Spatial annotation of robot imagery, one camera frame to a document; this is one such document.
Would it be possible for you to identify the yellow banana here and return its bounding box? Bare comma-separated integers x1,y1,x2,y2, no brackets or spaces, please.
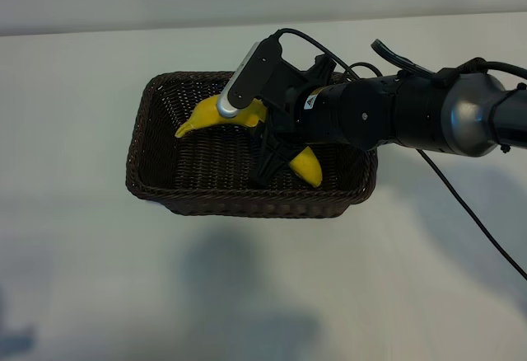
174,94,324,189

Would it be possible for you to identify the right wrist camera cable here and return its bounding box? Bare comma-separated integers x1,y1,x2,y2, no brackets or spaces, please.
269,27,527,282

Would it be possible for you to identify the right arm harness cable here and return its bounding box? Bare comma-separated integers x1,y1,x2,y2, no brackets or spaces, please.
370,38,527,90

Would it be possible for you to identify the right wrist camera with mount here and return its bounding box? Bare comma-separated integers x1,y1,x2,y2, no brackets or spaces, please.
217,38,305,120

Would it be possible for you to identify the dark brown woven basket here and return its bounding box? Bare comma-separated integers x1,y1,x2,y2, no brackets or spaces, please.
124,69,379,220

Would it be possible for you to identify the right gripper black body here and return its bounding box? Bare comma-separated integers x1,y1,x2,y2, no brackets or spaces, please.
263,54,399,152

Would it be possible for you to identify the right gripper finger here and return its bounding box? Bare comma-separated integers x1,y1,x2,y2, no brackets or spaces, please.
253,120,308,187

